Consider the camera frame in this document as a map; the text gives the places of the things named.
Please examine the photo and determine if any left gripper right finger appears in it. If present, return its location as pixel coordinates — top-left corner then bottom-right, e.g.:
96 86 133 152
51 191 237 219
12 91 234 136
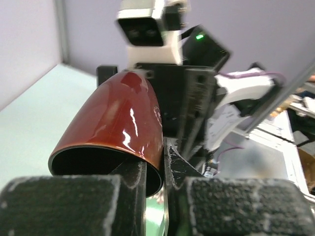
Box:
164 138 315 236

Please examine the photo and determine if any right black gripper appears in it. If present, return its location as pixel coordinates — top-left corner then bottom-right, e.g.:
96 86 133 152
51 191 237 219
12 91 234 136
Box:
96 24 232 158

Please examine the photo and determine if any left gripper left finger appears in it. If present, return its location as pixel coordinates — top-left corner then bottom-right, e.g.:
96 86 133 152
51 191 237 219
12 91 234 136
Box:
0 161 147 236

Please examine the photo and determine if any salmon pink ceramic cup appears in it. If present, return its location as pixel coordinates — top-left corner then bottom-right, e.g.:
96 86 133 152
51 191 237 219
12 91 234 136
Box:
48 72 163 196

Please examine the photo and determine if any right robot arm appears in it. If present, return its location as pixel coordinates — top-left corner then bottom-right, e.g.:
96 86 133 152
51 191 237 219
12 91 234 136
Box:
96 59 282 165

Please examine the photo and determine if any green floral hummingbird tray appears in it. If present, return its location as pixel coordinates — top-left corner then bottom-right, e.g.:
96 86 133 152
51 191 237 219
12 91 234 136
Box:
145 192 165 236

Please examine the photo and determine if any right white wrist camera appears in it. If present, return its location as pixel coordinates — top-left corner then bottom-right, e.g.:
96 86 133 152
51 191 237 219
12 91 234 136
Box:
117 0 190 68

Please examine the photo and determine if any right aluminium frame post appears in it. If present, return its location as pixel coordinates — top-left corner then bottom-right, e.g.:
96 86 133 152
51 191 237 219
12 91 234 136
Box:
244 57 315 133

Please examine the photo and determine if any aluminium frame post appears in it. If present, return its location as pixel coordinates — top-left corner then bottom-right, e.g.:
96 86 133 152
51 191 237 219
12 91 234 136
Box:
244 57 315 133
54 0 70 64

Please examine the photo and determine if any left aluminium frame post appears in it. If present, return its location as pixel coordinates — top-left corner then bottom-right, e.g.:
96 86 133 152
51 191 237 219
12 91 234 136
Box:
54 0 70 64

